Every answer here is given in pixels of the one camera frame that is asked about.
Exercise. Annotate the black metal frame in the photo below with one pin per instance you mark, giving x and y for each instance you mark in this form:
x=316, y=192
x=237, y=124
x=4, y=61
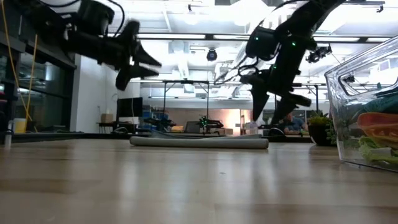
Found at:
x=207, y=102
x=316, y=96

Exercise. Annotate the black monitor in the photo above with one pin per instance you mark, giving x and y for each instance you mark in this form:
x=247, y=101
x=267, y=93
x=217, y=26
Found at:
x=129, y=107

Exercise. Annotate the grey microfiber towel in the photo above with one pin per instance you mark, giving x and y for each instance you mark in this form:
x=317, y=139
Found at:
x=199, y=143

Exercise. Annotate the green microfiber towel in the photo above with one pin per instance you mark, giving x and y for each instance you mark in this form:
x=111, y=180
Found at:
x=373, y=155

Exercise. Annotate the person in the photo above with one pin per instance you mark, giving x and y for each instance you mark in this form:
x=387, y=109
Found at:
x=293, y=124

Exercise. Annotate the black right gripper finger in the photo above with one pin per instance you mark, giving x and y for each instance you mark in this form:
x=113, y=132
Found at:
x=259, y=102
x=283, y=110

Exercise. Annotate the yellow bucket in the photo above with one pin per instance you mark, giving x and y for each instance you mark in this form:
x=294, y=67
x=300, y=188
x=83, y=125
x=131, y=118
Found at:
x=19, y=126

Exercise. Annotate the black ceiling light track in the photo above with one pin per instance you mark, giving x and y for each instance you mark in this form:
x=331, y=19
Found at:
x=210, y=36

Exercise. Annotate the black ceiling camera cluster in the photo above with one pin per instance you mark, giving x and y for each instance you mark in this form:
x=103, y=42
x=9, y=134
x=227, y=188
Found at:
x=318, y=53

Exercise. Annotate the orange microfiber towel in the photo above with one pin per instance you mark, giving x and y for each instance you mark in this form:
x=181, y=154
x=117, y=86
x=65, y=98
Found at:
x=379, y=124

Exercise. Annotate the beige box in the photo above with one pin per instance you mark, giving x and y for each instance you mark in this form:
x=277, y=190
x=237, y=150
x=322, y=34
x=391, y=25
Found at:
x=228, y=131

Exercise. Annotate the black background robot arm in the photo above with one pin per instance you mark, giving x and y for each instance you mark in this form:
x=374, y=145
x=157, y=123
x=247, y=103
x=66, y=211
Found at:
x=158, y=122
x=203, y=123

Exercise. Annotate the blue storage rack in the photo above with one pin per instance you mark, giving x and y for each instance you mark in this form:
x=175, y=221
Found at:
x=146, y=113

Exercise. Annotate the clear plastic bin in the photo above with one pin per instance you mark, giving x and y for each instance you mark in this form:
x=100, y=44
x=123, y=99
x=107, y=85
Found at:
x=345, y=133

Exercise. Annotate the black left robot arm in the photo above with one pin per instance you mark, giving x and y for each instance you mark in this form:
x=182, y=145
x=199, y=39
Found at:
x=93, y=15

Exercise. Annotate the grey box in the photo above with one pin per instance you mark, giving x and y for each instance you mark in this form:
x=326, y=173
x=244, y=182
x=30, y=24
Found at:
x=192, y=127

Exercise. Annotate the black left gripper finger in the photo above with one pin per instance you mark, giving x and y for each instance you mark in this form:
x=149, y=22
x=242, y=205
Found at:
x=141, y=71
x=144, y=57

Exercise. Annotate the cardboard box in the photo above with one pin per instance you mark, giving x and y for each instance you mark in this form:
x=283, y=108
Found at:
x=106, y=117

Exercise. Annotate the potted green plant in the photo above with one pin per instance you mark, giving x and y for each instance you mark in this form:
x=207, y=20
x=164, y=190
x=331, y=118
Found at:
x=320, y=135

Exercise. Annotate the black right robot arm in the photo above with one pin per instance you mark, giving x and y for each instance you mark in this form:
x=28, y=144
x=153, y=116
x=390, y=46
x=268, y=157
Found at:
x=295, y=56

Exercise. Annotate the teal microfiber towel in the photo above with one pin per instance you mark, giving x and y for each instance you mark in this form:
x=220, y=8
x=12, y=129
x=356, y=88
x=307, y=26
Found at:
x=382, y=104

